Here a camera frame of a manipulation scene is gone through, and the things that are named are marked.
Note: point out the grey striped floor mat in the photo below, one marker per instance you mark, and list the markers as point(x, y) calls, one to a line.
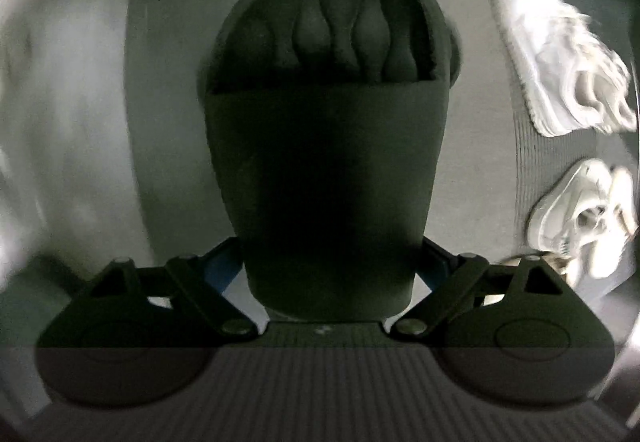
point(550, 162)

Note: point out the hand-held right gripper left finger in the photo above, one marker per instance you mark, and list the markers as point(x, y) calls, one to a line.
point(222, 267)

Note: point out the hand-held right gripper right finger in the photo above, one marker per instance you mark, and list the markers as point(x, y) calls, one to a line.
point(434, 268)

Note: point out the white sneaker thick laces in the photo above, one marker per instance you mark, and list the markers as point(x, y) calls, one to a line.
point(550, 57)
point(565, 212)

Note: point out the black slide slipper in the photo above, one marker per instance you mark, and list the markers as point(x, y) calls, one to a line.
point(325, 172)

